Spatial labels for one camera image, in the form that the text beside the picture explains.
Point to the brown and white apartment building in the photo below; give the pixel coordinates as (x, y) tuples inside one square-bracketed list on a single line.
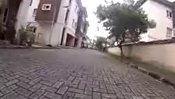
[(55, 13)]

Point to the grey verge strip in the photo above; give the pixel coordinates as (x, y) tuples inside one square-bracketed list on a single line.
[(169, 76)]

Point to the beige boundary wall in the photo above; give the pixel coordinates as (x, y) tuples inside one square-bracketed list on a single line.
[(162, 54)]

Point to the raised kerb strip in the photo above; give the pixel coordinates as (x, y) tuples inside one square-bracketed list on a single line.
[(25, 46)]

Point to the black and white kerb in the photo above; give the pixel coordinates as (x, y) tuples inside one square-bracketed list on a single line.
[(158, 78)]

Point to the green leafy tree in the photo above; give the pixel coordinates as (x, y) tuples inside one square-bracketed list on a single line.
[(122, 19)]

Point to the grey brick paved road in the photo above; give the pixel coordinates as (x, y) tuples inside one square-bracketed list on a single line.
[(80, 81)]

